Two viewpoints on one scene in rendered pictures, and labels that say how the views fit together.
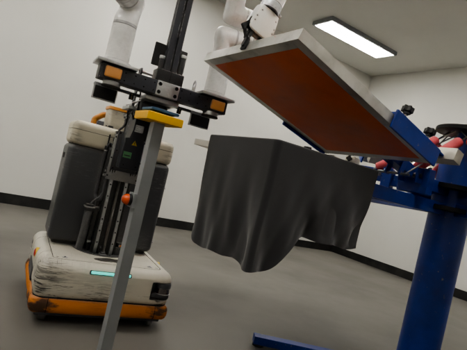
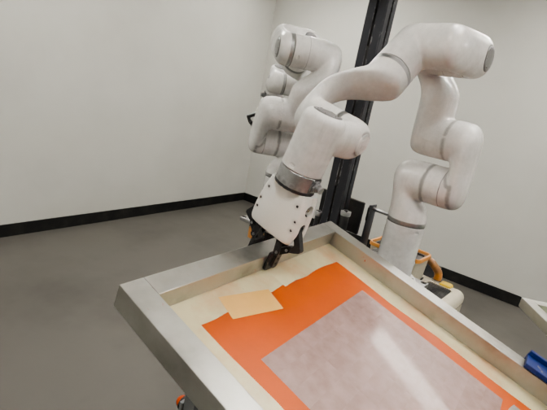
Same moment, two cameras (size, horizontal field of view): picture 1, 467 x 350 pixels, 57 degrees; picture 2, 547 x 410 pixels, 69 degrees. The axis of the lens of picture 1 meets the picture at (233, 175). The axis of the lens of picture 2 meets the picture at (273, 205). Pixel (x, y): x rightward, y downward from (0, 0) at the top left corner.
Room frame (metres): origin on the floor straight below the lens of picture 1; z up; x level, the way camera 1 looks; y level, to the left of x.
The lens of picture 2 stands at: (1.23, -0.60, 1.54)
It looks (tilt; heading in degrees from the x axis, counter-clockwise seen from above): 15 degrees down; 67
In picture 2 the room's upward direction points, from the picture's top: 11 degrees clockwise
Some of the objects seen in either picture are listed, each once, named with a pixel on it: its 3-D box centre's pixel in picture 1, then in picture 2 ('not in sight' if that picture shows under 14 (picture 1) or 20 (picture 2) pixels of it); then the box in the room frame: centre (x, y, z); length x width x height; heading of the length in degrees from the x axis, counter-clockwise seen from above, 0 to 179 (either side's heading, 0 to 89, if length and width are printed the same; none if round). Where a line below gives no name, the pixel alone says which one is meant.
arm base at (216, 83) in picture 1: (215, 79); (400, 249); (1.94, 0.17, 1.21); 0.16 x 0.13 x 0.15; 27
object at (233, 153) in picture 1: (228, 196); not in sight; (1.53, 0.00, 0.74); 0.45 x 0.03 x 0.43; 32
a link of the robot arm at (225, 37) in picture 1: (227, 46); (417, 193); (1.93, 0.16, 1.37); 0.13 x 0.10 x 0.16; 112
